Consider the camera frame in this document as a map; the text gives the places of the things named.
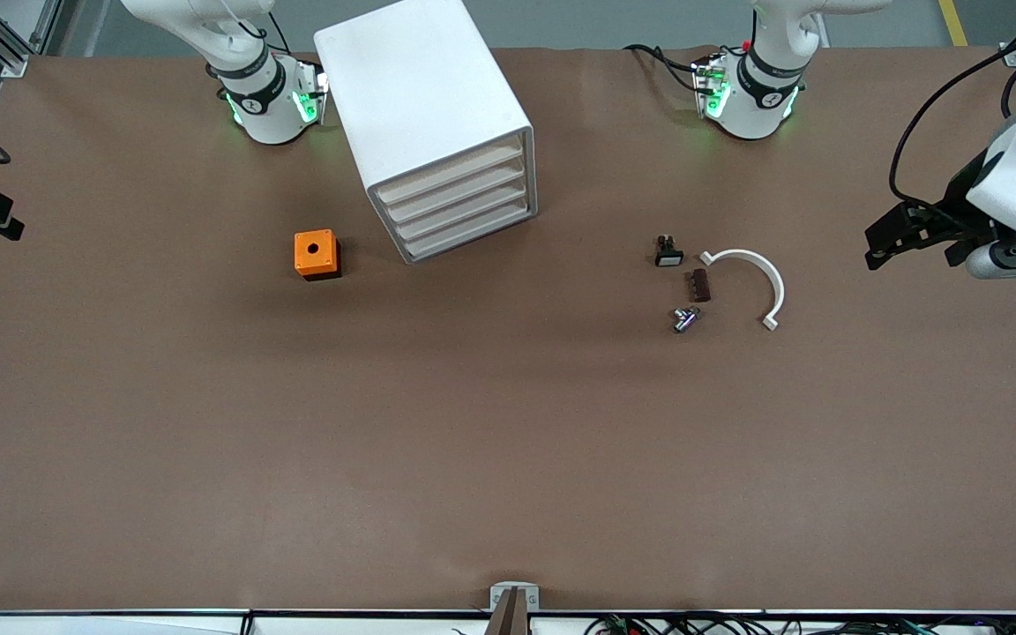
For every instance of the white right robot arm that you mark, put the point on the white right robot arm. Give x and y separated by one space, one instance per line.
265 115

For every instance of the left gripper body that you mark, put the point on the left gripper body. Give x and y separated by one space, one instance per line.
954 205

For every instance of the orange button enclosure box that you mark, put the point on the orange button enclosure box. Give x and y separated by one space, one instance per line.
314 251

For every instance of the small metallic purple connector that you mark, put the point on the small metallic purple connector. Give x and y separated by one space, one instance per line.
684 320

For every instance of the grey metal bracket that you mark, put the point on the grey metal bracket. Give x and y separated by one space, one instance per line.
497 598

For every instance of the white drawer cabinet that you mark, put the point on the white drawer cabinet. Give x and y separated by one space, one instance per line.
420 88

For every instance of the small black switch component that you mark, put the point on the small black switch component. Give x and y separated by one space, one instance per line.
668 256

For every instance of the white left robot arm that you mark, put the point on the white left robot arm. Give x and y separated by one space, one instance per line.
759 115

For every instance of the white curved plastic arc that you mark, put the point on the white curved plastic arc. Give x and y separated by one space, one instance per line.
778 287

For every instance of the brown table cover sheet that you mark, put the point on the brown table cover sheet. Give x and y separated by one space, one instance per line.
508 459

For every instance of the white plastic drawer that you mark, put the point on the white plastic drawer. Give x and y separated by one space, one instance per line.
451 175
458 194
464 213
470 234

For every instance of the small brown block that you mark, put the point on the small brown block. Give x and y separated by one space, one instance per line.
698 286

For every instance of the white table edge rail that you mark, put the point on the white table edge rail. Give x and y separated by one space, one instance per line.
120 624

